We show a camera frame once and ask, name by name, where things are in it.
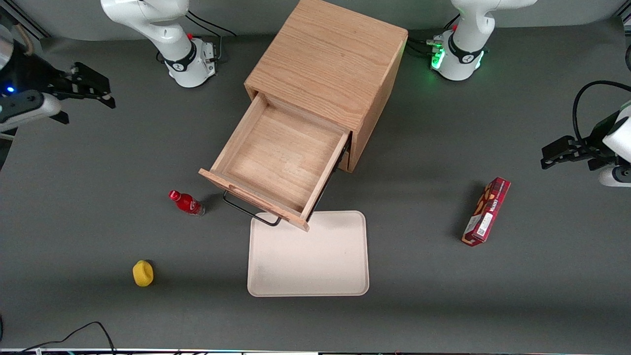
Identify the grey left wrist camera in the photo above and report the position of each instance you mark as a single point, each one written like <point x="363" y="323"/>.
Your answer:
<point x="616" y="176"/>

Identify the small red bottle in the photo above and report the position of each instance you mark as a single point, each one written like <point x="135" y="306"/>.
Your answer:
<point x="187" y="202"/>

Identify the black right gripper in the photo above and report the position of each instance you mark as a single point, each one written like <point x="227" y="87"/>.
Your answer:
<point x="30" y="76"/>

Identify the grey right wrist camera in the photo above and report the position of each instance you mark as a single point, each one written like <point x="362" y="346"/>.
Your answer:
<point x="27" y="106"/>

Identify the wooden drawer cabinet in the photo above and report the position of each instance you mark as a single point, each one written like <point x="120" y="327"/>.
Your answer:
<point x="335" y="49"/>

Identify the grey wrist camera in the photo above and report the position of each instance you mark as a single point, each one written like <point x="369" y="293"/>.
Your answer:
<point x="27" y="106"/>
<point x="616" y="176"/>

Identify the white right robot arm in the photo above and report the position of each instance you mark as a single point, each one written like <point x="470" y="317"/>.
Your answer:
<point x="162" y="29"/>

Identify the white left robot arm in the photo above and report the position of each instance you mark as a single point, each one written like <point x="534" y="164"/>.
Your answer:
<point x="466" y="44"/>

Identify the red snack box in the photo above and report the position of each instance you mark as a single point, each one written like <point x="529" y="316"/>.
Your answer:
<point x="486" y="212"/>

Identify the yellow rubber toy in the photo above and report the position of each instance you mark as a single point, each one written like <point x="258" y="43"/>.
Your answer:
<point x="143" y="273"/>

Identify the beige rectangular tray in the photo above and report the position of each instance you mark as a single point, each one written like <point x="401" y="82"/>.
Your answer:
<point x="315" y="261"/>

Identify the aluminium frame profile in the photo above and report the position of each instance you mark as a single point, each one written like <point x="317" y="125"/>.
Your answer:
<point x="29" y="24"/>

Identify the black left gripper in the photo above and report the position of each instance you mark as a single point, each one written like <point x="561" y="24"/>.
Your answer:
<point x="595" y="139"/>

